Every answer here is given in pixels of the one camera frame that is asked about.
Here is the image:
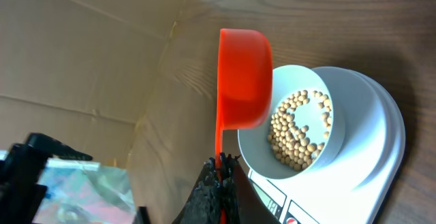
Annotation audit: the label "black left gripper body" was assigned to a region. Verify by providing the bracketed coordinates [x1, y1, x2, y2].
[1, 133, 93, 223]

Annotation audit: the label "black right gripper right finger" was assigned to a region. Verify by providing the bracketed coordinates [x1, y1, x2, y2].
[221, 154, 278, 224]

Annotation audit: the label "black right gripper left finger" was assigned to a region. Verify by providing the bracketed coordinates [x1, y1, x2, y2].
[173, 159, 221, 224]

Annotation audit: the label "grey round bowl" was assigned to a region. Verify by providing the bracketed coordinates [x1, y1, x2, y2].
[238, 65, 346, 180]

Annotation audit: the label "red plastic measuring scoop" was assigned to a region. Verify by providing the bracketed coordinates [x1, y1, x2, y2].
[215, 29, 273, 223]

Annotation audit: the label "soybeans in grey bowl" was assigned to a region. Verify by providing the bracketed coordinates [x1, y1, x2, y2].
[266, 90, 333, 172]

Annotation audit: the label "white digital kitchen scale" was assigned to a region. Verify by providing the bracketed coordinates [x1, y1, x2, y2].
[248, 67, 405, 223]

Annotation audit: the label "brown cardboard side panel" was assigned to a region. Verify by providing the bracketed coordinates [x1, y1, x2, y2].
[1, 0, 184, 167]

